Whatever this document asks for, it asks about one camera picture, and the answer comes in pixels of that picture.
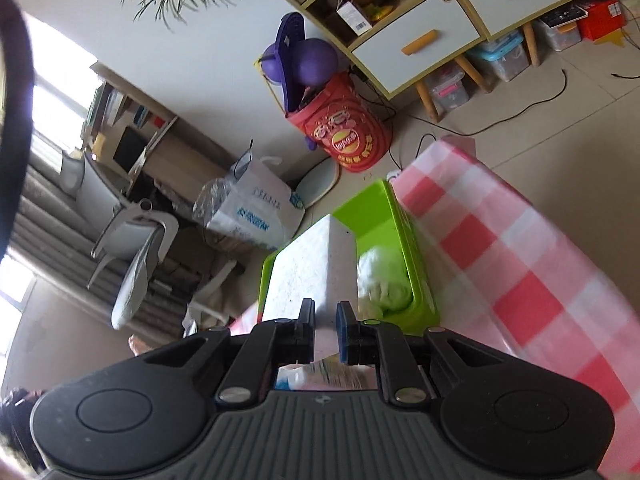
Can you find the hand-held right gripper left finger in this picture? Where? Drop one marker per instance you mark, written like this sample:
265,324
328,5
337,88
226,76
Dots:
306,330

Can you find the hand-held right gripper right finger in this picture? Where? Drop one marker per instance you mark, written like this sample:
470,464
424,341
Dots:
346,332

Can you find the white foam block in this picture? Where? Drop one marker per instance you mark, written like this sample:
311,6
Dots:
310,265

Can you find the red and white santa plush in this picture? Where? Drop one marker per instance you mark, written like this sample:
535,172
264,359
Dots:
385,280

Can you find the green plastic bin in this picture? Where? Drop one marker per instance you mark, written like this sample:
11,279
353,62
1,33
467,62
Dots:
385,225

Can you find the blue and white milk carton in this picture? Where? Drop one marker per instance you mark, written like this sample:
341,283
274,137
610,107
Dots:
325,375

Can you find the white paper bag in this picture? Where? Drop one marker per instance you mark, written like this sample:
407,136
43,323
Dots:
260,205

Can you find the white round floor pad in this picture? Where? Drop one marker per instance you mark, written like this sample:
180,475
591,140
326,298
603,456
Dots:
317,182

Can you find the white office chair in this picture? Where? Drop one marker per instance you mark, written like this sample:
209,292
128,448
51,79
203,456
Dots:
140,260

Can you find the red snack bucket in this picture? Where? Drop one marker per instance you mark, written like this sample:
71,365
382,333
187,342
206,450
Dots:
345,130

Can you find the wooden desk with shelves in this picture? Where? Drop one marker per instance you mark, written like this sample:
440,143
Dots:
140,145

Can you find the clear storage box pink contents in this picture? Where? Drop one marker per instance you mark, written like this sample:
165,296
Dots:
447,90

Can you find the purple bounce ball toy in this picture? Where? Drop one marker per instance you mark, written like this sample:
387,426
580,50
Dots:
310,60

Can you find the wooden cabinet with white drawers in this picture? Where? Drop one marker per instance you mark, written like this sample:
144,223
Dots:
415,35

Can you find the clear storage box blue lid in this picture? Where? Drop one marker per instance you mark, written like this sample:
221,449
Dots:
500,57

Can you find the red box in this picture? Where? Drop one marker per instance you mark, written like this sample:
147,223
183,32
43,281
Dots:
602,20

